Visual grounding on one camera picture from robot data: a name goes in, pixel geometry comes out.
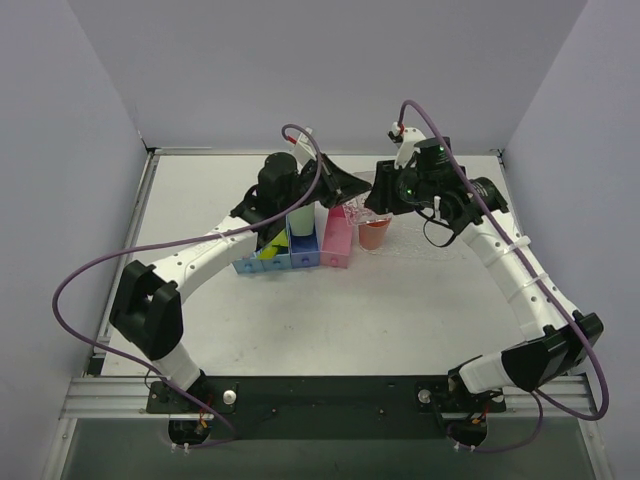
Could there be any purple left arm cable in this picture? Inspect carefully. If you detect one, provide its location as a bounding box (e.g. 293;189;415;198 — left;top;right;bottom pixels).
52;123;326;449

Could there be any green plastic cup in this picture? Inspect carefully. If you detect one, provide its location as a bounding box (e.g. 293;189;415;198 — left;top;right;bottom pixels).
287;203;315;237

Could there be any clear textured oval tray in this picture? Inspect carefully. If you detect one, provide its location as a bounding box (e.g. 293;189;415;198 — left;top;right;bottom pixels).
372;217;458;261

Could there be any purple drawer box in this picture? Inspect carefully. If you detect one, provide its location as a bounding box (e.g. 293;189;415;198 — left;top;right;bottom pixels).
289;230;320;269

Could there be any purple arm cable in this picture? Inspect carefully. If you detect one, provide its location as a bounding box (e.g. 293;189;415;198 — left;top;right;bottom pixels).
52;123;326;449
397;100;610;454

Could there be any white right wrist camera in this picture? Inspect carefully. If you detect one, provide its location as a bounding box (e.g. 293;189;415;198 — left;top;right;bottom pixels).
388;122;426;169

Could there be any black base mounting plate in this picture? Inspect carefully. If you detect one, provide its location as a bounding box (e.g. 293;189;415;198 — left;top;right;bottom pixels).
144;374;509;441

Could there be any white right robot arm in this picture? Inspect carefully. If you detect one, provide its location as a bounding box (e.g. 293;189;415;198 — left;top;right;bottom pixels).
365;133;604;395

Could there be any yellow green toothpaste tube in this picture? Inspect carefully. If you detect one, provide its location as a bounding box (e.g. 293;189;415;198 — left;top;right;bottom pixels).
257;230;289;260

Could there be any aluminium frame rail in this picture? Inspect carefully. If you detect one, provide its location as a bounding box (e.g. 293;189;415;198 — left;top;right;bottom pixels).
59;371;599;426

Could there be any pink drawer box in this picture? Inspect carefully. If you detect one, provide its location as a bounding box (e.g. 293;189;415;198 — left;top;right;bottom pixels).
320;206;354;269

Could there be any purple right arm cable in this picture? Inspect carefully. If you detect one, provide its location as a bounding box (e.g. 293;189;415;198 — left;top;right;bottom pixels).
397;100;610;454

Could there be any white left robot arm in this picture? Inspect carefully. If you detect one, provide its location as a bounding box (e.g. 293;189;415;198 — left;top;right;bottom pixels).
109;152;372;412

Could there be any orange plastic cup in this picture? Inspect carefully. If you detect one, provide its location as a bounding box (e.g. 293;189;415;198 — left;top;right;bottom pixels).
358;216;392;251

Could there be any clear plastic toothbrush case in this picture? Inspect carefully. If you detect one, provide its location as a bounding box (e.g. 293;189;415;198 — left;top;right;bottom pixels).
340;191;393;226

